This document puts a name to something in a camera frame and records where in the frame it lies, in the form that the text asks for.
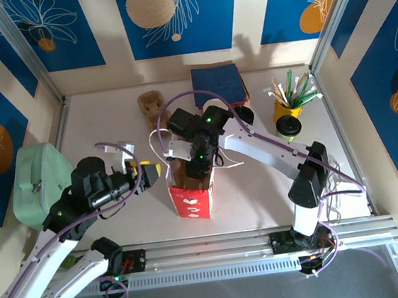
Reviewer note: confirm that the blue paper napkin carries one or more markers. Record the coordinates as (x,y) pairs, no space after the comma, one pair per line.
(215,83)

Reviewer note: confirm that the aluminium arm base rail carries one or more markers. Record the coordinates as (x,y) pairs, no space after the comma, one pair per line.
(213,249)

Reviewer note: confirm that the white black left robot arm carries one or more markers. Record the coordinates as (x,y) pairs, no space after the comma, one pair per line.
(37,265)

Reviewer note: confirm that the red white printed paper bag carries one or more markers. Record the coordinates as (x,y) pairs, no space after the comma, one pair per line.
(190,203)

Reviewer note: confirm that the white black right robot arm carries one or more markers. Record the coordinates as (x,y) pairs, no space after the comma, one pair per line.
(266,145)

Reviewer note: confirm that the paper wrapped wooden stirrer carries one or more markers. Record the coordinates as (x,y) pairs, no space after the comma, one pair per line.
(273,93)
(280,93)

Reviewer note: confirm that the brown pulp cup carrier stack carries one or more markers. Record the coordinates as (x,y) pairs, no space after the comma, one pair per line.
(148,104)

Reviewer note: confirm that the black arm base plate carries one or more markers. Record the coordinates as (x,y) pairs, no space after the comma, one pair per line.
(280,242)
(136,260)

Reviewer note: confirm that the white wrapped straw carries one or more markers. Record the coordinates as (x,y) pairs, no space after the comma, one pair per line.
(316,97)
(297,85)

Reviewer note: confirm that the yellow holder cup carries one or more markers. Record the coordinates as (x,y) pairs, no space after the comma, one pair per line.
(286,113)

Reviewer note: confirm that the black white paper cup stack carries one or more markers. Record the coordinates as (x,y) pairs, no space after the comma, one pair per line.
(212,103)

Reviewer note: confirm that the green wrapped straw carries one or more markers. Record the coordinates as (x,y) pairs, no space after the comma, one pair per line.
(310,95)
(303,90)
(290,86)

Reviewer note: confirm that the black cup lid stack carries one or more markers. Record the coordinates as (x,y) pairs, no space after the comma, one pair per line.
(245,115)

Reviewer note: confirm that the mint green zip bag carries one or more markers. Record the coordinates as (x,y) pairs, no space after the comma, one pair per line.
(31,181)

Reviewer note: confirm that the black plastic cup lid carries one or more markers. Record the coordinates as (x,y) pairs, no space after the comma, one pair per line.
(288,125)

